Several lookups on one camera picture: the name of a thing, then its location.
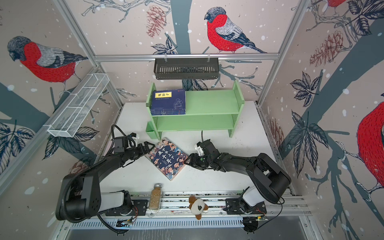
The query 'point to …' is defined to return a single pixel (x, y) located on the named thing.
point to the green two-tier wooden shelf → (205, 110)
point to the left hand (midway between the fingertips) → (149, 147)
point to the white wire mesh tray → (75, 109)
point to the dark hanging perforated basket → (186, 68)
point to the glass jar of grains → (155, 197)
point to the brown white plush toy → (197, 206)
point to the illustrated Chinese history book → (168, 157)
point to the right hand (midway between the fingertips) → (186, 165)
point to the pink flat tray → (77, 167)
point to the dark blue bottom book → (168, 102)
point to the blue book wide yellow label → (167, 112)
